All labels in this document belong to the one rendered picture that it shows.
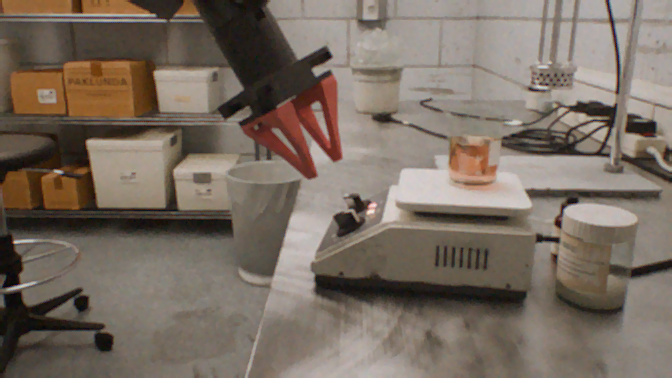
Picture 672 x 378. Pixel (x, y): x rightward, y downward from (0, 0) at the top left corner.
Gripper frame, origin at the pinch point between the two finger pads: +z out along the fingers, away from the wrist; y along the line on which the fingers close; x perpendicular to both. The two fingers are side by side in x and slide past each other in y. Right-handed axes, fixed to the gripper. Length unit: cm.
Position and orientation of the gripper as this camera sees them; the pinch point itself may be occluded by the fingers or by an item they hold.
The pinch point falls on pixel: (321, 161)
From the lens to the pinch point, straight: 55.1
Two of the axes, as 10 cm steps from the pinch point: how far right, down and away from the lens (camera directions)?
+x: -5.5, 1.6, 8.2
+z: 5.0, 8.5, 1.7
